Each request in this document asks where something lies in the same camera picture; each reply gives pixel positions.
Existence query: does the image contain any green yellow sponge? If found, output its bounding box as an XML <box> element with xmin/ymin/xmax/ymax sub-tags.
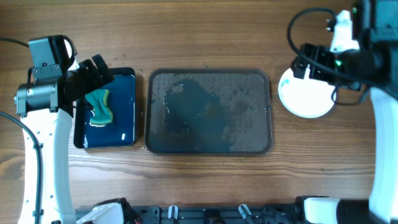
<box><xmin>85</xmin><ymin>89</ymin><xmax>113</xmax><ymax>127</ymax></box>

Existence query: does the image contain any white plate top blue stain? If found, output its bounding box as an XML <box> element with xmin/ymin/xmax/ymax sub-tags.
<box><xmin>277</xmin><ymin>68</ymin><xmax>335</xmax><ymax>119</ymax></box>

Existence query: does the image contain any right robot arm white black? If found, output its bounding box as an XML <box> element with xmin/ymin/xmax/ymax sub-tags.
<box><xmin>291</xmin><ymin>1</ymin><xmax>397</xmax><ymax>223</ymax></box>

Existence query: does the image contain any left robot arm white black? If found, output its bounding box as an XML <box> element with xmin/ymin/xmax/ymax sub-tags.
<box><xmin>18</xmin><ymin>67</ymin><xmax>141</xmax><ymax>223</ymax></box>

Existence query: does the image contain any blue water tray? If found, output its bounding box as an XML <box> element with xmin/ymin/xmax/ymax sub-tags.
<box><xmin>73</xmin><ymin>67</ymin><xmax>136</xmax><ymax>149</ymax></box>

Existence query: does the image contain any dark brown serving tray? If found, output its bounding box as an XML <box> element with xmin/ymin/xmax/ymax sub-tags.
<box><xmin>144</xmin><ymin>68</ymin><xmax>273</xmax><ymax>156</ymax></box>

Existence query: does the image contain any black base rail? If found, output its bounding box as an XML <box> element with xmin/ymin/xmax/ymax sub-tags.
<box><xmin>74</xmin><ymin>203</ymin><xmax>299</xmax><ymax>224</ymax></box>

